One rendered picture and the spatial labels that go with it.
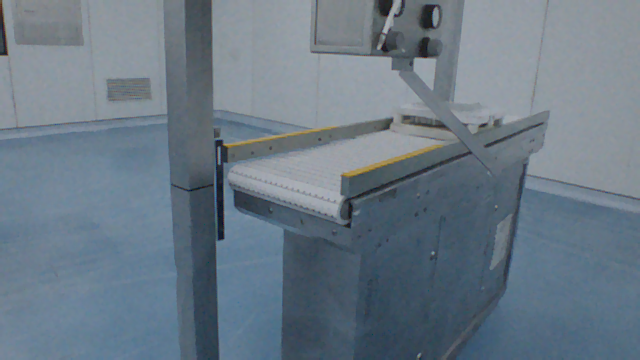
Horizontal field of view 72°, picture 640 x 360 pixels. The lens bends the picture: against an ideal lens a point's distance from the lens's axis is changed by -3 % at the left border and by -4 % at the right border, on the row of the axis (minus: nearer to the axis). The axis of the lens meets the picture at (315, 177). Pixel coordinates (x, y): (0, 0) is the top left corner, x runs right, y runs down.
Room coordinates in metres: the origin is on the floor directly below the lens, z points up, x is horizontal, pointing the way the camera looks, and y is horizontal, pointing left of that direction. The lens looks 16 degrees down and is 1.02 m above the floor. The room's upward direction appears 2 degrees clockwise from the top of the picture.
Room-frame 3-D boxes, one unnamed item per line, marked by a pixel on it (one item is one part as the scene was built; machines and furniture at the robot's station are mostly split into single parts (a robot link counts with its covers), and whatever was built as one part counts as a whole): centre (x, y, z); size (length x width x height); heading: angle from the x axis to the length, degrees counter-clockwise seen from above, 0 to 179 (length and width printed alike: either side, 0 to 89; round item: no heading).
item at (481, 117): (1.29, -0.38, 0.86); 0.25 x 0.24 x 0.02; 52
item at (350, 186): (1.17, -0.45, 0.82); 1.32 x 0.02 x 0.03; 142
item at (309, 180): (1.26, -0.35, 0.77); 1.35 x 0.25 x 0.05; 142
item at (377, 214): (1.26, -0.35, 0.74); 1.30 x 0.29 x 0.10; 142
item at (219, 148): (0.81, 0.18, 0.75); 0.02 x 0.01 x 0.20; 142
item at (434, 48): (0.73, -0.17, 1.03); 0.03 x 0.03 x 0.04; 52
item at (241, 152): (1.34, -0.24, 0.82); 1.32 x 0.02 x 0.03; 142
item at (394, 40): (0.64, -0.10, 1.04); 0.03 x 0.02 x 0.04; 142
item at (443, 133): (1.29, -0.38, 0.81); 0.24 x 0.24 x 0.02; 52
